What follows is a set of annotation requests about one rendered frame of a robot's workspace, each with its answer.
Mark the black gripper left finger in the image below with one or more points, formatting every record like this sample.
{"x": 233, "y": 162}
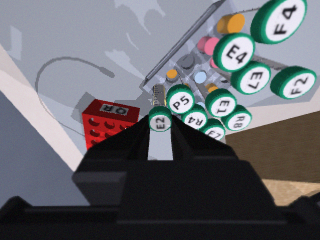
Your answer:
{"x": 124, "y": 144}

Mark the grey tube rack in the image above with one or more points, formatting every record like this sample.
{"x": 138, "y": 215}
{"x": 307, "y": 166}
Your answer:
{"x": 179, "y": 57}

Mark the grey bench mat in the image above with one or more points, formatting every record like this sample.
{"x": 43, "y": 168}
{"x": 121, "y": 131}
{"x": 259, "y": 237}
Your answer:
{"x": 74, "y": 51}

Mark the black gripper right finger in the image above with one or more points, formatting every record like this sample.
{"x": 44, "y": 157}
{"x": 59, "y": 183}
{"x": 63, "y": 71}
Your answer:
{"x": 197, "y": 145}

